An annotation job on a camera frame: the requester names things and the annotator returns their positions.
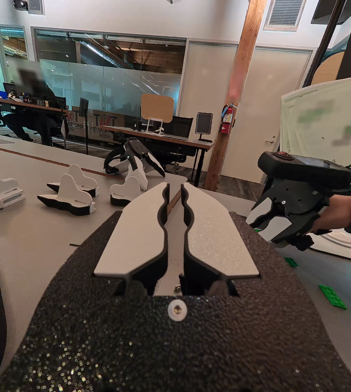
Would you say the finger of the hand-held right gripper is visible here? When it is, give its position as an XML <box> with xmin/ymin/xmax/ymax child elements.
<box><xmin>256</xmin><ymin>215</ymin><xmax>293</xmax><ymax>244</ymax></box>
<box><xmin>245</xmin><ymin>197</ymin><xmax>274</xmax><ymax>228</ymax></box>

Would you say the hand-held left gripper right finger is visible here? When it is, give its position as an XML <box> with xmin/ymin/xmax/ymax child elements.
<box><xmin>180</xmin><ymin>183</ymin><xmax>260</xmax><ymax>296</ymax></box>

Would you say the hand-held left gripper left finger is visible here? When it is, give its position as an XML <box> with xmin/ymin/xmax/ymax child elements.
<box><xmin>93</xmin><ymin>182</ymin><xmax>171</xmax><ymax>296</ymax></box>

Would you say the wooden desk with black legs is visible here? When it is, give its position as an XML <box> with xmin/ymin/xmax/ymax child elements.
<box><xmin>100</xmin><ymin>125</ymin><xmax>216</xmax><ymax>188</ymax></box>

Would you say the grey desk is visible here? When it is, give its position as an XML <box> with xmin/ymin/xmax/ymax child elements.
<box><xmin>0</xmin><ymin>130</ymin><xmax>351</xmax><ymax>392</ymax></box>

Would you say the person's right hand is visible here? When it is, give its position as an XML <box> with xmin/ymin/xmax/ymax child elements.
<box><xmin>310</xmin><ymin>195</ymin><xmax>351</xmax><ymax>236</ymax></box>

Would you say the white book stand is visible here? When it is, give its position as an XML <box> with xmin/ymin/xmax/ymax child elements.
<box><xmin>307</xmin><ymin>230</ymin><xmax>351</xmax><ymax>264</ymax></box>

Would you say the white door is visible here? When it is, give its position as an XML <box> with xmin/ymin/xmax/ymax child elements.
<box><xmin>223</xmin><ymin>46</ymin><xmax>314</xmax><ymax>186</ymax></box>

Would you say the medium green studded plate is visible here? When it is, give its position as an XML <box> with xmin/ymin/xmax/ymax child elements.
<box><xmin>318</xmin><ymin>284</ymin><xmax>348</xmax><ymax>309</ymax></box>

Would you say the idle black and white gripper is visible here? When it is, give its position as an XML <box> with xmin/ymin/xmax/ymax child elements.
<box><xmin>103</xmin><ymin>137</ymin><xmax>166</xmax><ymax>191</ymax></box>

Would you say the red fire extinguisher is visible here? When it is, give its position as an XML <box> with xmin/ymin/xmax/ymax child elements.
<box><xmin>220</xmin><ymin>103</ymin><xmax>236</xmax><ymax>135</ymax></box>

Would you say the tablet on stand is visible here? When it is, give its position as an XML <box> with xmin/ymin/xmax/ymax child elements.
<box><xmin>195</xmin><ymin>112</ymin><xmax>213</xmax><ymax>143</ymax></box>

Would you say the printed cardboard box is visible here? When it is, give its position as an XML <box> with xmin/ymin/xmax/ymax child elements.
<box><xmin>67</xmin><ymin>107</ymin><xmax>119</xmax><ymax>142</ymax></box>

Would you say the black office chair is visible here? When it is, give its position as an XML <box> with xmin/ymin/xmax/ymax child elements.
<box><xmin>163</xmin><ymin>116</ymin><xmax>194</xmax><ymax>164</ymax></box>

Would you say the round-topped wooden board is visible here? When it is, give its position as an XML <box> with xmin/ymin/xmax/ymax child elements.
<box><xmin>312</xmin><ymin>51</ymin><xmax>346</xmax><ymax>85</ymax></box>

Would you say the wooden board book stand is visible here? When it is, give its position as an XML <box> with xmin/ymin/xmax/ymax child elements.
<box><xmin>141</xmin><ymin>93</ymin><xmax>175</xmax><ymax>134</ymax></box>

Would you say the black slanted pole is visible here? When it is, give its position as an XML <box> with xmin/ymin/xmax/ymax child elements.
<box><xmin>303</xmin><ymin>0</ymin><xmax>347</xmax><ymax>88</ymax></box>

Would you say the glass office partition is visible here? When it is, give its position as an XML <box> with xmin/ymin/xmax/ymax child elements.
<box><xmin>0</xmin><ymin>24</ymin><xmax>188</xmax><ymax>147</ymax></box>

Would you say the wooden post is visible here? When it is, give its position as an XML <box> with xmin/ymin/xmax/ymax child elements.
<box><xmin>203</xmin><ymin>0</ymin><xmax>268</xmax><ymax>192</ymax></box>

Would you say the large wall vent grille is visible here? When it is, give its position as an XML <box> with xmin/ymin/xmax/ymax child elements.
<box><xmin>264</xmin><ymin>0</ymin><xmax>307</xmax><ymax>32</ymax></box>

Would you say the black wall-mounted box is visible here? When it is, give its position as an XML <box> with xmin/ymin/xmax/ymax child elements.
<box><xmin>311</xmin><ymin>0</ymin><xmax>347</xmax><ymax>25</ymax></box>

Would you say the small wall vent grille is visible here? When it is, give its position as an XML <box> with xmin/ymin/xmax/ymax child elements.
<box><xmin>27</xmin><ymin>0</ymin><xmax>45</xmax><ymax>16</ymax></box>

